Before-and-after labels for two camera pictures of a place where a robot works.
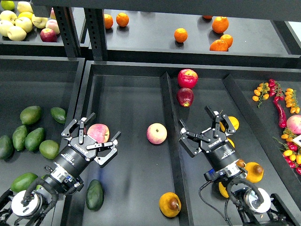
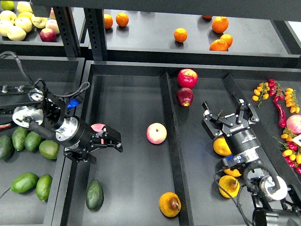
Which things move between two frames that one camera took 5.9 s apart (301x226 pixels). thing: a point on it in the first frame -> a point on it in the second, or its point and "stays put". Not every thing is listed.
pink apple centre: [156, 133] stays put
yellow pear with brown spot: [170, 204] stays put
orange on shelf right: [228, 39] stays put
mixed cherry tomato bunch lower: [292, 151] stays put
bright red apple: [187, 78] stays put
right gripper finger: [223, 119] -> [253, 119]
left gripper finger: [81, 125] -> [111, 137]
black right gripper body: [218, 150] -> [240, 138]
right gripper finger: [191, 141] -> [212, 124]
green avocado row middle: [34, 139] stays put
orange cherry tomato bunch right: [291, 100] stays put
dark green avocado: [95, 195] stays put
